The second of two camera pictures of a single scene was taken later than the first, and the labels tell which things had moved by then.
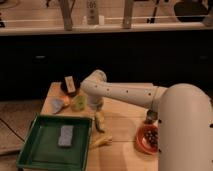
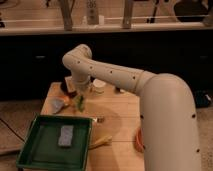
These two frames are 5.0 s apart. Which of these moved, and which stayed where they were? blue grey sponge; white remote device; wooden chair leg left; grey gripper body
Moved: grey gripper body
Stayed: white remote device; blue grey sponge; wooden chair leg left
